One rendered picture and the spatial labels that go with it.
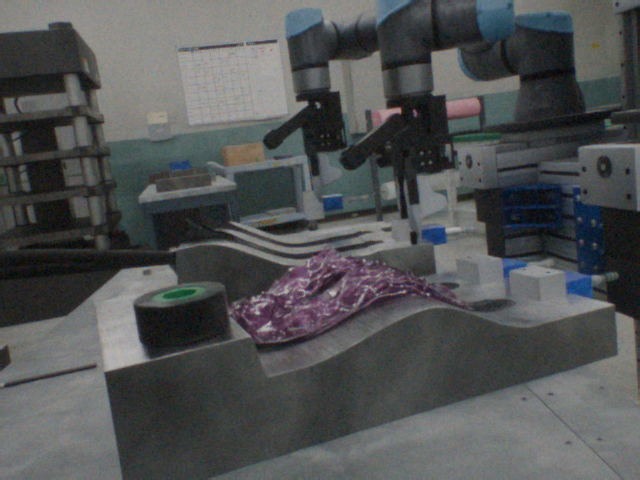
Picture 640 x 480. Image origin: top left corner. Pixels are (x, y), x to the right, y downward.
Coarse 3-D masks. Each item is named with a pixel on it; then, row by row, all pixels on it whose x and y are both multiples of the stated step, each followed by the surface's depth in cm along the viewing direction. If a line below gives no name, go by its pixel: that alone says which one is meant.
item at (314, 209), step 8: (304, 192) 126; (312, 192) 124; (304, 200) 124; (312, 200) 124; (328, 200) 124; (336, 200) 124; (344, 200) 126; (352, 200) 126; (360, 200) 126; (312, 208) 124; (320, 208) 124; (328, 208) 125; (336, 208) 125; (312, 216) 124; (320, 216) 124
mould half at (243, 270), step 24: (216, 240) 93; (288, 240) 114; (312, 240) 112; (360, 240) 104; (384, 240) 99; (192, 264) 91; (216, 264) 91; (240, 264) 91; (264, 264) 91; (288, 264) 92; (408, 264) 92; (432, 264) 92; (120, 288) 104; (144, 288) 101; (240, 288) 91; (264, 288) 92
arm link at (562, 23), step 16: (528, 16) 137; (544, 16) 136; (560, 16) 135; (528, 32) 138; (544, 32) 136; (560, 32) 136; (512, 48) 142; (528, 48) 139; (544, 48) 137; (560, 48) 136; (512, 64) 144; (528, 64) 139; (544, 64) 137; (560, 64) 137
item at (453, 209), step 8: (608, 120) 432; (456, 136) 573; (464, 136) 542; (472, 136) 513; (480, 136) 499; (488, 136) 488; (496, 136) 478; (448, 144) 554; (456, 144) 541; (464, 144) 528; (472, 144) 516; (480, 144) 505; (488, 144) 494; (448, 152) 564; (448, 176) 567; (448, 184) 570; (448, 192) 572; (448, 200) 575; (448, 208) 576; (456, 208) 569; (464, 208) 562; (472, 208) 556; (456, 216) 573; (456, 224) 574
